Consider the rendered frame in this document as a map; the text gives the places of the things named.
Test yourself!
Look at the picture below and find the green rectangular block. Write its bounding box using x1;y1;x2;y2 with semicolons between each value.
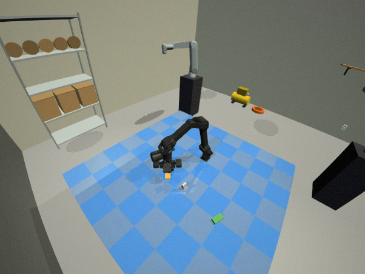
211;213;224;224

